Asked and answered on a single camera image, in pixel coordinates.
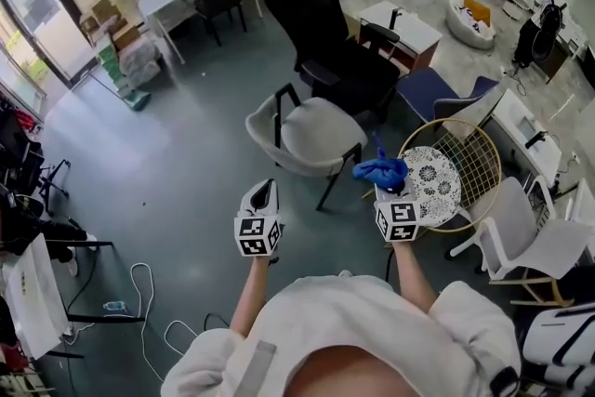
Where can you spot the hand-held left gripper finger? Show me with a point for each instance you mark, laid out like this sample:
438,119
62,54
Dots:
273,200
247,200

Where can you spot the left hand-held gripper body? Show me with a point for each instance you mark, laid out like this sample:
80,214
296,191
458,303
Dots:
255,234

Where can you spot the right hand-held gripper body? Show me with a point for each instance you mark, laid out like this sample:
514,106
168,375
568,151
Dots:
400,220

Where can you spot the blue cloth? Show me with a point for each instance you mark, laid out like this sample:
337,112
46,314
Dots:
381,172

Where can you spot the grey armchair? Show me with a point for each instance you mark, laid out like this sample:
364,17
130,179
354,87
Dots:
316,130

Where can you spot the person's left forearm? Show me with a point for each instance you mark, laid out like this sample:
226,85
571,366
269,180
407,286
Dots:
251,293

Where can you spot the person's right forearm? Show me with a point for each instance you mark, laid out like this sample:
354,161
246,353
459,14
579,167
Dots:
413,274

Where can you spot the floral round cushion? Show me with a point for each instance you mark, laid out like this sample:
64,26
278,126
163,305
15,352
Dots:
434,181

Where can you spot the person's right white shoe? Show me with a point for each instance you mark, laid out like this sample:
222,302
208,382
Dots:
346,273

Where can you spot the person's white shirt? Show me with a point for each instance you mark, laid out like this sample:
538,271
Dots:
348,316

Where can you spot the white plastic chair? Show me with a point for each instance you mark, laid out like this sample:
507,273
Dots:
511,214

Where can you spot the navy blue chair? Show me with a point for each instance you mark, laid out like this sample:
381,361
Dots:
418,90

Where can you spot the white sink cabinet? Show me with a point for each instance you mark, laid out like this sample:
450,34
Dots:
516,116

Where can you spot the angled black faucet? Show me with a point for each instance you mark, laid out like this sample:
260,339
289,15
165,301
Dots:
534,140

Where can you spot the clear water bottle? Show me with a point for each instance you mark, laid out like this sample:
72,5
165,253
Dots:
114,306

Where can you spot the plastic wrapped bundles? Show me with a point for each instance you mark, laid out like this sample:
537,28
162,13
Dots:
139,60

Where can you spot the white and black appliance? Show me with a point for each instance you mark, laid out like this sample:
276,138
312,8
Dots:
548,334

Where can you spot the stack of green boxes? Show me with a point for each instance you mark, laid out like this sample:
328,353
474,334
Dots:
111,65

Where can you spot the white top brown cabinet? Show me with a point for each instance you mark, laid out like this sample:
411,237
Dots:
409,28

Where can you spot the black metal stand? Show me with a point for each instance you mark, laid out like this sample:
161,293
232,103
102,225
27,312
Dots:
53,181

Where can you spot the white round beanbag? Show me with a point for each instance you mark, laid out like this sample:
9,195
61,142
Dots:
469,37

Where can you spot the black office chair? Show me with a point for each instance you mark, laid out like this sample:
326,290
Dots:
307,4

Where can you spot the short black faucet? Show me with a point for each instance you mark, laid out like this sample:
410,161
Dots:
394,18

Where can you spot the orange pillow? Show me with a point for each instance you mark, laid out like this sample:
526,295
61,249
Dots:
479,11

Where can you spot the white desk with black legs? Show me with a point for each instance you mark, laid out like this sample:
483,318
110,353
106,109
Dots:
32,293

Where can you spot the pile of cardboard boxes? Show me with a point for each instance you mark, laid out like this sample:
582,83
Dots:
104,11

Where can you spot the white round side table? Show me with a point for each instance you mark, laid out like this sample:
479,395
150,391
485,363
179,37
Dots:
516,0

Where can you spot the wooden chair frame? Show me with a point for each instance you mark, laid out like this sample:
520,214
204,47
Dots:
555,293

